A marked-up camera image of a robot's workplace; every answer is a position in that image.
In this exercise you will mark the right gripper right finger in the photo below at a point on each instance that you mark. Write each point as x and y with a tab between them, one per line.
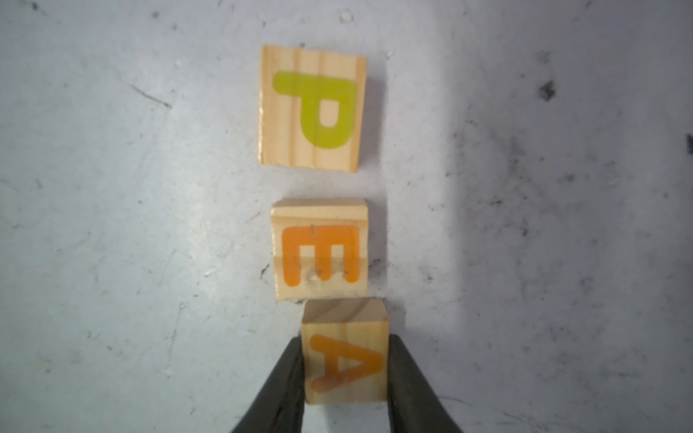
413	406

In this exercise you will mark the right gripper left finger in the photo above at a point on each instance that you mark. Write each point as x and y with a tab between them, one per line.
279	406

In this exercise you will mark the wooden block letter A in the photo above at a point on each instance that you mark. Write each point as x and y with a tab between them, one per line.
345	346

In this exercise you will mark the wooden block letter E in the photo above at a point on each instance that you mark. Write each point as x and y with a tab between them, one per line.
320	248

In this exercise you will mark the wooden block letter P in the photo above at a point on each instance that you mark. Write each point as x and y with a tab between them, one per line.
311	107

